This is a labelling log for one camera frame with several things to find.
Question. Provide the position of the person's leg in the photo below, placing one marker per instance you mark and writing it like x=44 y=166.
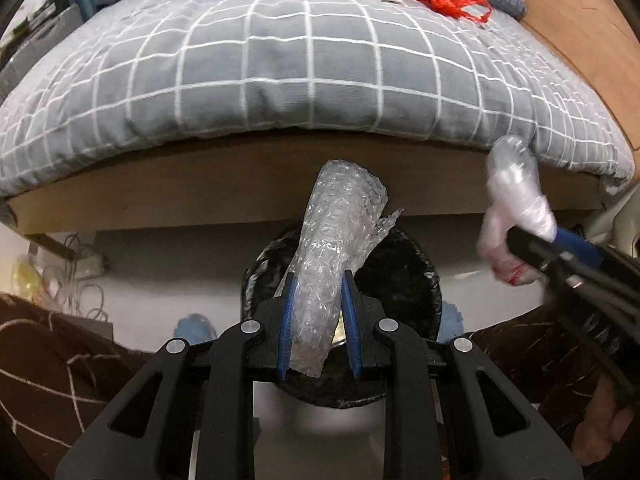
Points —
x=60 y=375
x=530 y=355

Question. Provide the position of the grey checked bed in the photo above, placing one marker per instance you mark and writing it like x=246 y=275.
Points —
x=300 y=70

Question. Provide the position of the yellow plastic bag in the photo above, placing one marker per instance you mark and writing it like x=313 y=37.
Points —
x=27 y=277

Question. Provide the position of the grey suitcase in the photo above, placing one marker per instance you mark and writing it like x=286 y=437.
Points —
x=35 y=45

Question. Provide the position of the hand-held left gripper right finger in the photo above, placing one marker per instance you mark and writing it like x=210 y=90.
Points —
x=351 y=320

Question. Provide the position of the clear bubble wrap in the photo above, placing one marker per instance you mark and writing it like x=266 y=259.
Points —
x=325 y=240

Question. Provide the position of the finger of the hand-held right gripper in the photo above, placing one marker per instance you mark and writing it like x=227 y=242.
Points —
x=537 y=255
x=580 y=250

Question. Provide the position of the red plastic bag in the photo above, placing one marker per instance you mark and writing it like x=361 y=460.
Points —
x=445 y=0

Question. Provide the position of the person's right hand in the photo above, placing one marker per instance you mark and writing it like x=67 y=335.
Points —
x=597 y=430

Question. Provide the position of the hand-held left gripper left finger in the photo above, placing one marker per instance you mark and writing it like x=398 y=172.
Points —
x=286 y=320

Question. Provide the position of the clear plastic bag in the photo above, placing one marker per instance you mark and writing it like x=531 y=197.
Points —
x=515 y=190

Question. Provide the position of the person's right leg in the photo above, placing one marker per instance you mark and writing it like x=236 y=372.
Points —
x=530 y=355

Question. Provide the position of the person's left leg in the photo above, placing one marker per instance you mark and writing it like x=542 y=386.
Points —
x=60 y=375

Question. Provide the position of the black trash bin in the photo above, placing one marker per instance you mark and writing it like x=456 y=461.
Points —
x=400 y=280

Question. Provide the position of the white power strip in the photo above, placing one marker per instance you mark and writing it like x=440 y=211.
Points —
x=89 y=266

